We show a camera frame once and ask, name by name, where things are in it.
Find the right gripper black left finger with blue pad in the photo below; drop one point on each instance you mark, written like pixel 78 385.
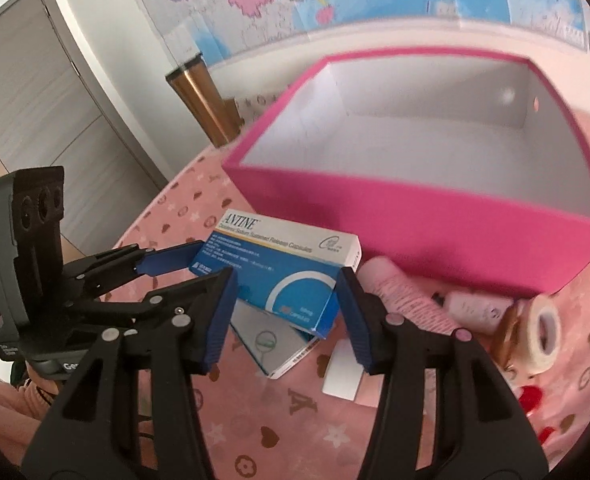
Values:
pixel 129 411

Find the pink open storage box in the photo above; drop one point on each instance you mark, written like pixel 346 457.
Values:
pixel 460 164

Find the white tape roll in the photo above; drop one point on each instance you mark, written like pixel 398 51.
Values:
pixel 539 336

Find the red corkscrew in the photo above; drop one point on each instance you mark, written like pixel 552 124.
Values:
pixel 530 399

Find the white small card box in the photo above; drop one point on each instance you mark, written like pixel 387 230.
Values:
pixel 343 373

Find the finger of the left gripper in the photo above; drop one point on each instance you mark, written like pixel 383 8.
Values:
pixel 140 304
pixel 133 260

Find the blue white medicine box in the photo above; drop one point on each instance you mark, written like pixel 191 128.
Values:
pixel 285 268

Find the grey white medicine box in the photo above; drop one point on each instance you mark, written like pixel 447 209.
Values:
pixel 274 345

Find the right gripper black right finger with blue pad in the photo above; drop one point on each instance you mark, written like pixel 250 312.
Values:
pixel 445 411

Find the pink cosmetic tube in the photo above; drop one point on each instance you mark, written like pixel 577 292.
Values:
pixel 381 277

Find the copper metal tumbler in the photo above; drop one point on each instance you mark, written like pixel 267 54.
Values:
pixel 218 117

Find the brown wooden comb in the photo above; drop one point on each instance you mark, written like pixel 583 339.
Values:
pixel 504 339

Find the grey door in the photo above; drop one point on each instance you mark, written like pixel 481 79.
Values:
pixel 53 111

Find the pink sleeved forearm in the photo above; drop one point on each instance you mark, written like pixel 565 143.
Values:
pixel 22 409

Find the small white purple bottle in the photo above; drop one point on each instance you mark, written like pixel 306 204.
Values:
pixel 479 313

